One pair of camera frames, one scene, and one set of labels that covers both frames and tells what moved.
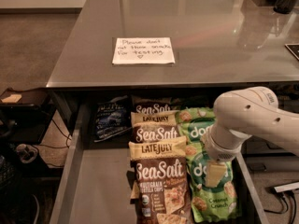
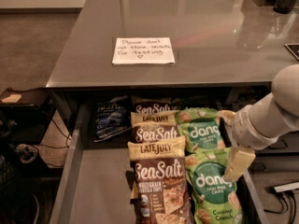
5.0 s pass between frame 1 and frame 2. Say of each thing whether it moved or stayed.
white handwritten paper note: stayed
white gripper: moved
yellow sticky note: stayed
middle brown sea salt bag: stayed
